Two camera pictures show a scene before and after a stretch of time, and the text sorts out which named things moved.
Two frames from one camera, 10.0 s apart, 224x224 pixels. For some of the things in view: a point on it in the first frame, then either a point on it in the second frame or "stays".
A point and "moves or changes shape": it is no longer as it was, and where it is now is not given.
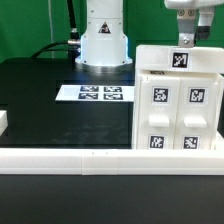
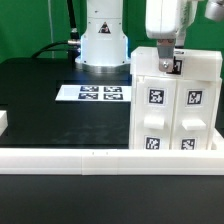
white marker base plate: [77, 92] stays
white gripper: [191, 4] to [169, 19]
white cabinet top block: [174, 58] moves or changes shape
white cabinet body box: [218, 100] moves or changes shape
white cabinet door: [195, 113] stays
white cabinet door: [158, 112] stays
